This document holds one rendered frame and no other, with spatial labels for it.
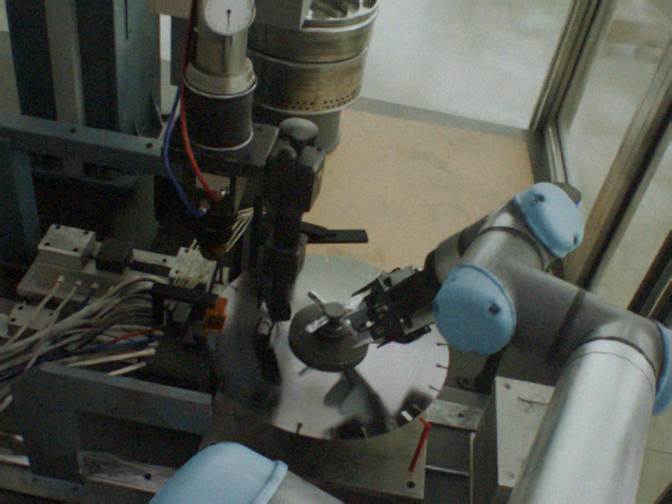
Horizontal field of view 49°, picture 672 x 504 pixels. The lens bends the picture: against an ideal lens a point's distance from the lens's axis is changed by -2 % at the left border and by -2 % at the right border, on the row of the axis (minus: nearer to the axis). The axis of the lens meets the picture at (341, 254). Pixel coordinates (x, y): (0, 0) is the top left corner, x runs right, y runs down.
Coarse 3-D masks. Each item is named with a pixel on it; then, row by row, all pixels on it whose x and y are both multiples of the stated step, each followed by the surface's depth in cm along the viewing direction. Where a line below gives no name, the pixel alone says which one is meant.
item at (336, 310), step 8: (312, 296) 100; (320, 304) 100; (328, 304) 99; (336, 304) 99; (344, 304) 100; (352, 304) 101; (328, 312) 98; (336, 312) 98; (344, 312) 98; (320, 320) 97; (328, 320) 98; (336, 320) 98; (312, 328) 96; (328, 328) 99; (336, 328) 99; (352, 328) 97
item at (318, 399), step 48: (240, 288) 106; (336, 288) 109; (240, 336) 100; (288, 336) 101; (432, 336) 105; (240, 384) 94; (288, 384) 95; (336, 384) 96; (384, 384) 97; (432, 384) 98; (336, 432) 91; (384, 432) 92
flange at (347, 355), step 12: (300, 312) 103; (312, 312) 104; (348, 312) 105; (300, 324) 102; (300, 336) 100; (312, 336) 100; (324, 336) 99; (336, 336) 99; (348, 336) 101; (300, 348) 99; (312, 348) 99; (324, 348) 99; (336, 348) 99; (348, 348) 100; (360, 348) 100; (312, 360) 98; (324, 360) 98; (336, 360) 98; (348, 360) 98
